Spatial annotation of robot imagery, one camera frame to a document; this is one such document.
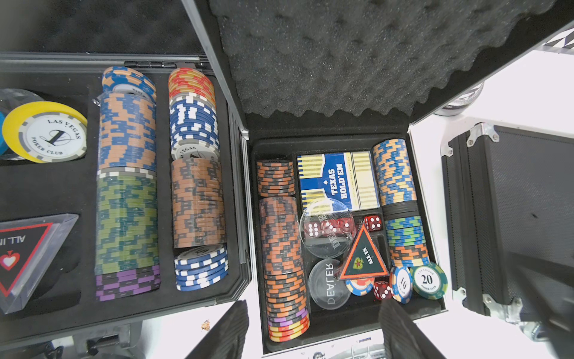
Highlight chip row blue green purple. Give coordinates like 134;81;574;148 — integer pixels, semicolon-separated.
94;66;161;302

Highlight small silver poker case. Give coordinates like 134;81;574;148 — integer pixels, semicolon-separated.
184;1;573;358

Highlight large black poker case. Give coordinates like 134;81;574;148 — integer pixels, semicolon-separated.
1;1;252;351

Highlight yellow blue card deck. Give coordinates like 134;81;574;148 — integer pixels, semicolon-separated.
297;151;381;211

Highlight blue 10 poker chip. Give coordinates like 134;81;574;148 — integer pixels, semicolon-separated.
390;267;413;304

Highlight orange black chip row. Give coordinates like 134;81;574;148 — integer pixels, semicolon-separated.
256;159;310;343

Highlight black carbon poker case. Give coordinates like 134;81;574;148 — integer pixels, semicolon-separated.
442;122;573;324

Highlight yellow 1 poker chip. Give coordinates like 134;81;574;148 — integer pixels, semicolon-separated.
2;101;88;163

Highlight black red triangle plaque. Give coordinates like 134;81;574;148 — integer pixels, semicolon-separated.
337;224;390;281

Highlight poker chip row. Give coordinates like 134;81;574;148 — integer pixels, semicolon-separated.
372;139;430;268

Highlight red translucent die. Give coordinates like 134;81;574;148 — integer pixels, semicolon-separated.
303;221;322;239
373;281;393;301
363;215;384;232

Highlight clear all-in triangle plaque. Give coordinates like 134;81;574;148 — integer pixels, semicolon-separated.
1;213;79;314

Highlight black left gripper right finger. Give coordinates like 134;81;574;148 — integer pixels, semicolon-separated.
378;299;444;359

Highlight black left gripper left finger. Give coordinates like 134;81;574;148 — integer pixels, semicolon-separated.
186;301;250;359

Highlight green 20 poker chip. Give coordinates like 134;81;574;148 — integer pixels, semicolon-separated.
410;263;448;300

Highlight clear acrylic dealer button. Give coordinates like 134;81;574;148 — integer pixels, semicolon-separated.
299;198;357;259

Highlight chip row red blue brown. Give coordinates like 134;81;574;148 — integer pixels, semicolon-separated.
168;67;230;292

